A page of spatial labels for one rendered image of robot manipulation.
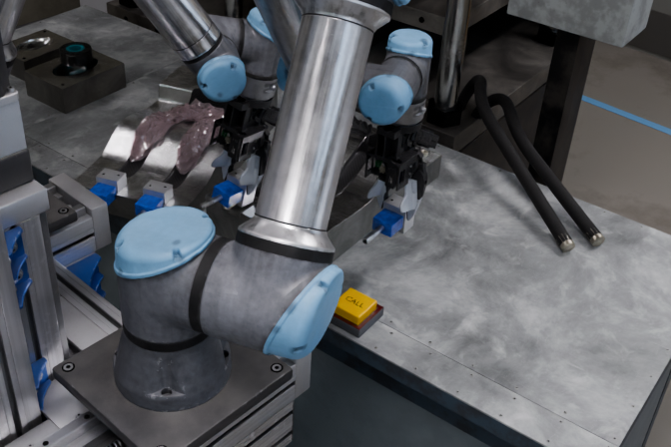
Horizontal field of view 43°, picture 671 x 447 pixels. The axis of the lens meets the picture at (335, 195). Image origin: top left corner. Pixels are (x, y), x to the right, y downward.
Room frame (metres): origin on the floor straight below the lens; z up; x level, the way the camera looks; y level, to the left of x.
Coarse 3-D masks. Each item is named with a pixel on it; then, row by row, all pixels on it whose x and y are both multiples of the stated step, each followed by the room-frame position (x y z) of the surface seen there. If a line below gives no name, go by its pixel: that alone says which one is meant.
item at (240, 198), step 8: (232, 176) 1.39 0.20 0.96; (240, 176) 1.40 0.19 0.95; (224, 184) 1.38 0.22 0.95; (232, 184) 1.38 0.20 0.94; (216, 192) 1.36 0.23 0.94; (224, 192) 1.35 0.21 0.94; (232, 192) 1.36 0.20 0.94; (240, 192) 1.36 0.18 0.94; (208, 200) 1.33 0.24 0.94; (216, 200) 1.33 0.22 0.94; (224, 200) 1.35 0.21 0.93; (232, 200) 1.35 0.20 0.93; (240, 200) 1.37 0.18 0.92; (248, 200) 1.38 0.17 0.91
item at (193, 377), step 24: (120, 360) 0.76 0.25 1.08; (144, 360) 0.74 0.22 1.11; (168, 360) 0.74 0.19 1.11; (192, 360) 0.75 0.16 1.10; (216, 360) 0.77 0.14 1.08; (120, 384) 0.75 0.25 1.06; (144, 384) 0.73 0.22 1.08; (168, 384) 0.74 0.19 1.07; (192, 384) 0.74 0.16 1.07; (216, 384) 0.76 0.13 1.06; (144, 408) 0.73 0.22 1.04; (168, 408) 0.72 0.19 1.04
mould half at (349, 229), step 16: (352, 128) 1.65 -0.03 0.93; (352, 144) 1.59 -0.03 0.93; (368, 160) 1.54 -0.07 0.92; (432, 160) 1.66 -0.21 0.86; (368, 176) 1.50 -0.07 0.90; (432, 176) 1.66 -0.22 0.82; (352, 192) 1.47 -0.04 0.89; (400, 192) 1.54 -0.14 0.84; (208, 208) 1.41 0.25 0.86; (336, 208) 1.41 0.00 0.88; (352, 208) 1.41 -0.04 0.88; (368, 208) 1.44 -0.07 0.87; (224, 224) 1.39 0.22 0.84; (240, 224) 1.36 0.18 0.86; (336, 224) 1.35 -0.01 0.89; (352, 224) 1.39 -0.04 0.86; (368, 224) 1.44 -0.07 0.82; (336, 240) 1.35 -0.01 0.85; (352, 240) 1.40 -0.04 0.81; (336, 256) 1.35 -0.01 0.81
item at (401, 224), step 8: (392, 200) 1.34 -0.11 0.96; (400, 200) 1.34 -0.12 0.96; (384, 208) 1.33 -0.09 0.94; (392, 208) 1.32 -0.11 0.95; (376, 216) 1.31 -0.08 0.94; (384, 216) 1.31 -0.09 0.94; (392, 216) 1.31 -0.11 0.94; (400, 216) 1.31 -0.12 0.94; (376, 224) 1.30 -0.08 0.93; (384, 224) 1.29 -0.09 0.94; (392, 224) 1.28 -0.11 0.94; (400, 224) 1.30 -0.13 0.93; (408, 224) 1.32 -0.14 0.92; (376, 232) 1.27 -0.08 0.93; (384, 232) 1.28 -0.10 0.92; (392, 232) 1.28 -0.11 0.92; (400, 232) 1.31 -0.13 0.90; (368, 240) 1.24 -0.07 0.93
